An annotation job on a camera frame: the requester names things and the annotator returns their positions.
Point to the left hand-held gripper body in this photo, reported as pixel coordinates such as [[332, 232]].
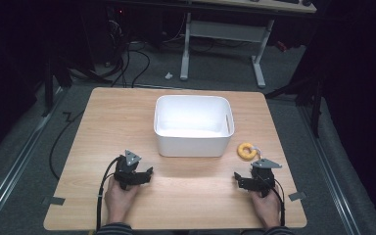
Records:
[[126, 169]]

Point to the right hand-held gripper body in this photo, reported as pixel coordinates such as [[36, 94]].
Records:
[[263, 176]]

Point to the white plastic bin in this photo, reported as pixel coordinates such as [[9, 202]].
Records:
[[193, 130]]

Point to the person's left hand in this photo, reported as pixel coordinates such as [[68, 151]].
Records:
[[119, 199]]

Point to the person's right hand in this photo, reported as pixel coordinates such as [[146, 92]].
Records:
[[266, 207]]

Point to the grey tape piece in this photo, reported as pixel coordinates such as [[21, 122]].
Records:
[[297, 196], [54, 201]]

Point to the black metal stand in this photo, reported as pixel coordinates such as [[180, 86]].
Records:
[[316, 98], [48, 88]]

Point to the white paper scrap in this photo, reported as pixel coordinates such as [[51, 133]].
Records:
[[168, 76]]

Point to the dark computer tower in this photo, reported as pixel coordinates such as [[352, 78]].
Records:
[[115, 32]]

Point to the light wooden desk top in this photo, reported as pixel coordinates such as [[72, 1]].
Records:
[[274, 6]]

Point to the metal floor rail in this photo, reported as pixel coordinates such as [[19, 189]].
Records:
[[16, 169], [329, 176]]

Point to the white metal desk frame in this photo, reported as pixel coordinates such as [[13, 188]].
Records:
[[222, 32]]

